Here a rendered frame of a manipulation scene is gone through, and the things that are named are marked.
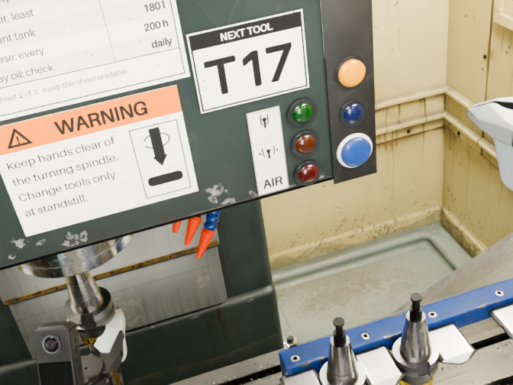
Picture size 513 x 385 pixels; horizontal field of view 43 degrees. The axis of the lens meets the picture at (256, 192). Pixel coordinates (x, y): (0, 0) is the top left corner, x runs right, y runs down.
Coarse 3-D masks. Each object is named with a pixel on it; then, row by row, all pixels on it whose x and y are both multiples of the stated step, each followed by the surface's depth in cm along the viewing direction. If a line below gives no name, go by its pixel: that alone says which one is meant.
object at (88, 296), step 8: (88, 272) 86; (72, 280) 85; (80, 280) 85; (88, 280) 86; (72, 288) 85; (80, 288) 85; (88, 288) 86; (96, 288) 87; (72, 296) 86; (80, 296) 86; (88, 296) 86; (96, 296) 87; (72, 304) 87; (80, 304) 86; (88, 304) 86; (96, 304) 87; (80, 312) 87; (88, 312) 87
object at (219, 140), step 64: (192, 0) 51; (256, 0) 53; (320, 0) 54; (320, 64) 57; (192, 128) 57; (320, 128) 60; (0, 192) 55; (192, 192) 60; (256, 192) 62; (0, 256) 58
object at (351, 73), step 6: (348, 60) 57; (354, 60) 57; (342, 66) 57; (348, 66) 57; (354, 66) 57; (360, 66) 57; (342, 72) 57; (348, 72) 57; (354, 72) 57; (360, 72) 58; (342, 78) 57; (348, 78) 58; (354, 78) 58; (360, 78) 58; (348, 84) 58; (354, 84) 58
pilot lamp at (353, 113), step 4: (352, 104) 60; (356, 104) 60; (348, 108) 60; (352, 108) 60; (356, 108) 60; (360, 108) 60; (344, 112) 60; (348, 112) 60; (352, 112) 60; (356, 112) 60; (360, 112) 60; (344, 116) 60; (348, 116) 60; (352, 116) 60; (356, 116) 60; (360, 116) 60; (348, 120) 60; (352, 120) 60; (356, 120) 60
